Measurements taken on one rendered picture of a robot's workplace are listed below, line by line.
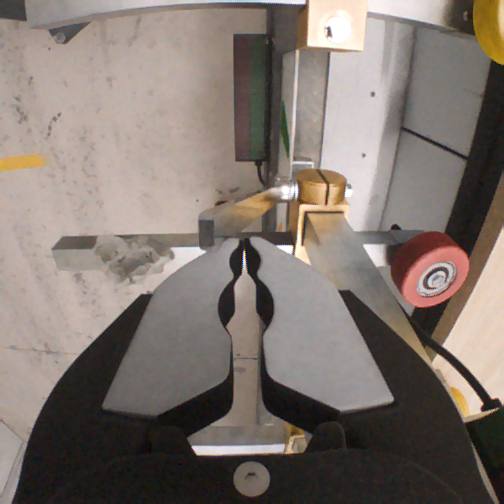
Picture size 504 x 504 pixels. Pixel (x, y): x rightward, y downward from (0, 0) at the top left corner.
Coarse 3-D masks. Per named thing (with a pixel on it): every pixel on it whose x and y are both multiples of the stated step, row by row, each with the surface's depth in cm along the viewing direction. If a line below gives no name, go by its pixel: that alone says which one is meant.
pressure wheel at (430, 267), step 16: (416, 240) 29; (432, 240) 28; (448, 240) 27; (400, 256) 30; (416, 256) 28; (432, 256) 27; (448, 256) 27; (464, 256) 27; (400, 272) 29; (416, 272) 28; (432, 272) 28; (448, 272) 28; (464, 272) 28; (400, 288) 29; (416, 288) 29; (432, 288) 30; (448, 288) 29; (416, 304) 30; (432, 304) 30
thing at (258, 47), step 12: (252, 48) 34; (264, 48) 34; (252, 60) 34; (264, 60) 34; (252, 72) 35; (264, 72) 35; (252, 84) 36; (264, 84) 36; (252, 96) 37; (264, 96) 37; (252, 108) 38; (252, 120) 39; (252, 132) 40; (252, 144) 40; (252, 156) 41
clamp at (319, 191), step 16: (304, 176) 28; (320, 176) 28; (336, 176) 28; (304, 192) 28; (320, 192) 27; (336, 192) 27; (304, 208) 28; (320, 208) 28; (336, 208) 28; (304, 224) 28; (304, 256) 31
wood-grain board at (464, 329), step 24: (480, 240) 29; (480, 264) 29; (480, 288) 30; (456, 312) 34; (480, 312) 33; (432, 336) 38; (456, 336) 35; (480, 336) 36; (432, 360) 38; (480, 360) 39; (456, 384) 43
